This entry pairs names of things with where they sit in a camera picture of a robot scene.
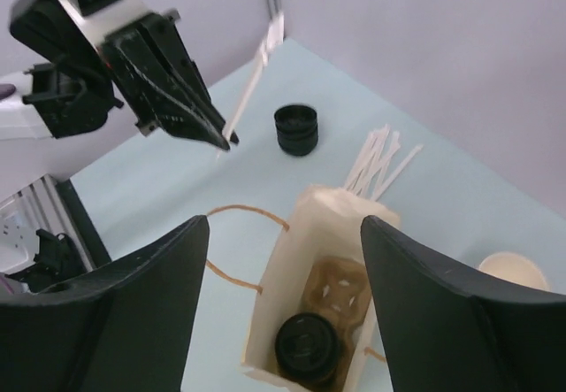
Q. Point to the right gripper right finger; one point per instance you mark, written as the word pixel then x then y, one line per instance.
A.
pixel 446 326

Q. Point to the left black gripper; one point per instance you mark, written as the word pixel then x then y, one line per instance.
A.
pixel 73 92

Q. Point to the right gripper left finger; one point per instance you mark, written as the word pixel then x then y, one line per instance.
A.
pixel 125 326

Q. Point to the single brown pulp carrier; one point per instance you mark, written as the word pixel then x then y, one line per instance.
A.
pixel 338 290

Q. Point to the single white straw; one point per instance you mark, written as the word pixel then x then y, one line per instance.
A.
pixel 273 38

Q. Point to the black plastic cup lid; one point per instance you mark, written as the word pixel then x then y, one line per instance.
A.
pixel 307 347

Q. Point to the tan paper bag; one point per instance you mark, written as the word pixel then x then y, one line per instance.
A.
pixel 325 222

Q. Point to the stack of paper cups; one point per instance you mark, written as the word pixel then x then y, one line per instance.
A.
pixel 515 268

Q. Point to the stack of black lids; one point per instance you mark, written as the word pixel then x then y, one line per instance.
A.
pixel 297 129

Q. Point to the pile of white straws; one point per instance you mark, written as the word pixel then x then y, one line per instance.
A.
pixel 373 171

